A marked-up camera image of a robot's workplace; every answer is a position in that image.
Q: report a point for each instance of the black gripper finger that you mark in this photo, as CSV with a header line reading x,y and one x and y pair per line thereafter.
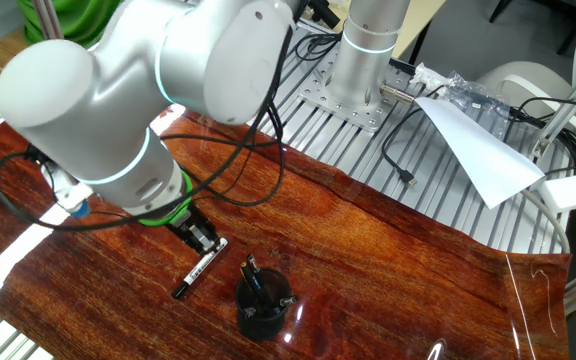
x,y
210,237
199,245

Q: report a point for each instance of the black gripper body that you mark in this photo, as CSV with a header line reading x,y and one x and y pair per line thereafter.
x,y
188,222

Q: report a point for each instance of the white marker pen black cap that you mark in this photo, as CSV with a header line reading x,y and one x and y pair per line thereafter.
x,y
195,272

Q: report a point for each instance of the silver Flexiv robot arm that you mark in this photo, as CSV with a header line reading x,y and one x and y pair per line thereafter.
x,y
118,100

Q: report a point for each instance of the black pen clear end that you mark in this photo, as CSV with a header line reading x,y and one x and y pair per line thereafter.
x,y
252,261

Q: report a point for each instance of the black pen gold end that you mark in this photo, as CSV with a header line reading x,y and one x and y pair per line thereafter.
x,y
249,277

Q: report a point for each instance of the black pen clear cap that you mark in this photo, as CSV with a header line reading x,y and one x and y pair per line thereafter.
x,y
248,311

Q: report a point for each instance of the black pen silver clip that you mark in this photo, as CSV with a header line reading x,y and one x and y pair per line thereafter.
x,y
282,301

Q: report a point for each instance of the black mesh pen holder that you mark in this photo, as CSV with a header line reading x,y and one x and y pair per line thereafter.
x,y
260,327

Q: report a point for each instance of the wood grain table mat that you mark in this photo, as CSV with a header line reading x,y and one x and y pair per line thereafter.
x,y
368,275

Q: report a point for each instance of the green cloth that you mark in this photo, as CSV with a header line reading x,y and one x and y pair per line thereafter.
x,y
68,20

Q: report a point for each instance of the white paper sheet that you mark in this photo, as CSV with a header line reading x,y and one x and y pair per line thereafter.
x,y
483,150

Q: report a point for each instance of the clear plastic bag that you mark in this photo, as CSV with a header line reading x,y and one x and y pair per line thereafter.
x,y
463,87

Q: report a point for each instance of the white chair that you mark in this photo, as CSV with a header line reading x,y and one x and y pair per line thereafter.
x,y
523,75

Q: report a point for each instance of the white power adapter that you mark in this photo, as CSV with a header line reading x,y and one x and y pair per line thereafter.
x,y
565,192

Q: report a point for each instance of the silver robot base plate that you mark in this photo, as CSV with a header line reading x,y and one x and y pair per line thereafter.
x,y
363,117

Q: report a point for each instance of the aluminium frame post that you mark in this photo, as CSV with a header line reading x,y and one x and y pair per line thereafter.
x,y
48,20
563,112

